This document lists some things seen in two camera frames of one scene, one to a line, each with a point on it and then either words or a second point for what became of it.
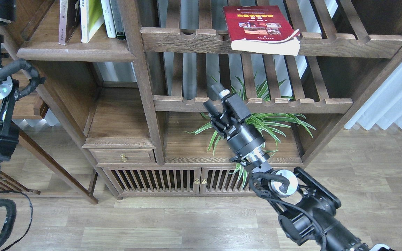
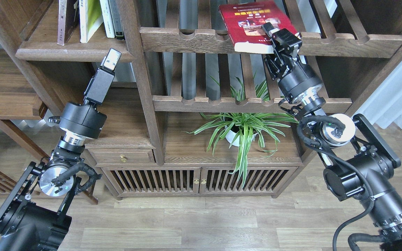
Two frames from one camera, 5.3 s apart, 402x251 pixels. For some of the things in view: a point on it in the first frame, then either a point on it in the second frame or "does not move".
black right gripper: [247, 143] → [295, 78]
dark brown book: [69, 17] does not move
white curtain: [400, 100] does not move
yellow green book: [92, 17] does not move
